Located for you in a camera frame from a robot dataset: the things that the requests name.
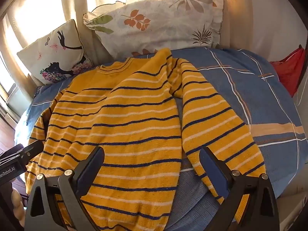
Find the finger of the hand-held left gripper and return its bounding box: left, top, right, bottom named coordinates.
left=15, top=140, right=45, bottom=165

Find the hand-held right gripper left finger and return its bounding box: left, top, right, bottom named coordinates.
left=24, top=146, right=105, bottom=231

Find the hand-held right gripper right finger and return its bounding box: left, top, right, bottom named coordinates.
left=198, top=147, right=281, bottom=231

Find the yellow striped knit sweater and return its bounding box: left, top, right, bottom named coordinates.
left=25, top=48, right=267, bottom=231

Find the cream turned wooden bedpost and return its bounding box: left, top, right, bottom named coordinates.
left=11, top=180, right=27, bottom=231

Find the blue plaid blanket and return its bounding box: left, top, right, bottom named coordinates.
left=14, top=47, right=308, bottom=231

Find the figure print white cushion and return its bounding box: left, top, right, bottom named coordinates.
left=17, top=19, right=93, bottom=86

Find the red cloth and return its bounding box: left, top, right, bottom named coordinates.
left=269, top=45, right=308, bottom=97

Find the beige curtain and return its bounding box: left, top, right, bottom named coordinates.
left=0, top=0, right=241, bottom=101

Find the leaf print white pillow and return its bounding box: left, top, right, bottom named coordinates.
left=83, top=0, right=224, bottom=59

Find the window frame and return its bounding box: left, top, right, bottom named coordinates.
left=0, top=53, right=18, bottom=109

